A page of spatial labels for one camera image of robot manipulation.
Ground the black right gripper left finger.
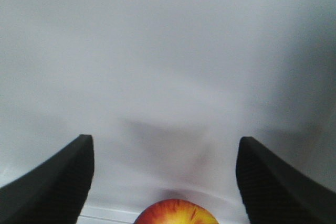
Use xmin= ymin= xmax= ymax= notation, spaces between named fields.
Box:
xmin=1 ymin=135 xmax=95 ymax=223

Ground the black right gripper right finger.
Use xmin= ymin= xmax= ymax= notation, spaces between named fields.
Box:
xmin=236 ymin=137 xmax=335 ymax=223

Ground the red yellow apple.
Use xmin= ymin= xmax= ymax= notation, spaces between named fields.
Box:
xmin=134 ymin=199 xmax=218 ymax=224

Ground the white open fridge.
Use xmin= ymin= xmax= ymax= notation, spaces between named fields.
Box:
xmin=1 ymin=0 xmax=335 ymax=223

